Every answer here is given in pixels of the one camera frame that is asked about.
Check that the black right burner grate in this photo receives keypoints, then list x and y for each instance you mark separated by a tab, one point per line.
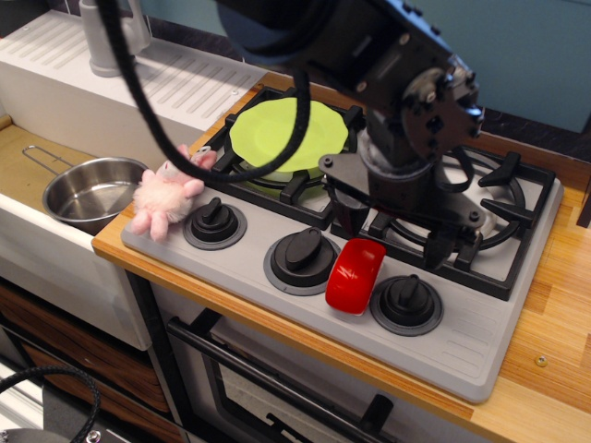
500	259

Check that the stainless steel pot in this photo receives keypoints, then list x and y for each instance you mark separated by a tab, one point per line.
90	195

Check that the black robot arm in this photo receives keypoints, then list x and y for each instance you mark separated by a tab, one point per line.
420	100

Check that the black left burner grate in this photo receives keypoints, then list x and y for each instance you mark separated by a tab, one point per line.
302	199

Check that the black left stove knob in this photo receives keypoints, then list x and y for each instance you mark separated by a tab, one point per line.
214	226

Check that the white toy sink unit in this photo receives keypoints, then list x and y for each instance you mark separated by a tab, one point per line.
48	90

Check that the red salmon sushi toy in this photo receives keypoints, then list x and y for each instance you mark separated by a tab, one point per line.
354	276

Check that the black burner grate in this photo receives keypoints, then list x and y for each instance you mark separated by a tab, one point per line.
302	199
500	259

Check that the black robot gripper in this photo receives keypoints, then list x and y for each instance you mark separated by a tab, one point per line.
452	218

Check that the black stove knob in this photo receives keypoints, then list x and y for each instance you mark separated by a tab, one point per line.
300	264
214	226
406	306

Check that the pink plush pig toy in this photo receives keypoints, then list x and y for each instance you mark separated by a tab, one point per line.
163	198

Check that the green plastic plate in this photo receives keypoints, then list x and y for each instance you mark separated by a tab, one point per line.
260	133

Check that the grey toy stove top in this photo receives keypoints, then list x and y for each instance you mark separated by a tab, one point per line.
449	325

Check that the black middle stove knob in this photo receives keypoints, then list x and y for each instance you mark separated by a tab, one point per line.
300	264

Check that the black right stove knob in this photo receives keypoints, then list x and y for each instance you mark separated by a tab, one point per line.
406	306

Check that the grey toy faucet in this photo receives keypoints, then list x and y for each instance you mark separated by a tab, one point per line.
102	58

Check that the black oven door handle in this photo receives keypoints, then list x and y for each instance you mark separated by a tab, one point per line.
364	431

